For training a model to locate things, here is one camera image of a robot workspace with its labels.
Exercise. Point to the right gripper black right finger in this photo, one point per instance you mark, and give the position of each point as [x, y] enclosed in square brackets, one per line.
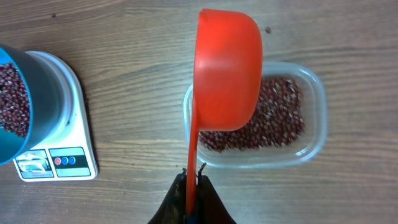
[210, 208]

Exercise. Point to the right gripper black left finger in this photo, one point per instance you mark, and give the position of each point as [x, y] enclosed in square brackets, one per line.
[172, 208]

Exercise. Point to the orange measuring scoop blue handle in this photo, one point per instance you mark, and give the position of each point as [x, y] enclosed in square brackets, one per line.
[226, 80]

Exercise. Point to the white digital kitchen scale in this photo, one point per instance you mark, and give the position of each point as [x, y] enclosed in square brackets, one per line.
[67, 153]

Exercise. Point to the blue metal bowl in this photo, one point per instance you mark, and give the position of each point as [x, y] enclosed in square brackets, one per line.
[45, 100]

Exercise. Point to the red beans in bowl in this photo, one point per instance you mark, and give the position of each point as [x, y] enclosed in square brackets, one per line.
[15, 106]

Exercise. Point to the clear plastic bean container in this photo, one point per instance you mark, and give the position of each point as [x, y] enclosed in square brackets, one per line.
[308, 144]

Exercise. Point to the red beans in container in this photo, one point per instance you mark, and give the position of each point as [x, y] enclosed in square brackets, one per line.
[277, 120]

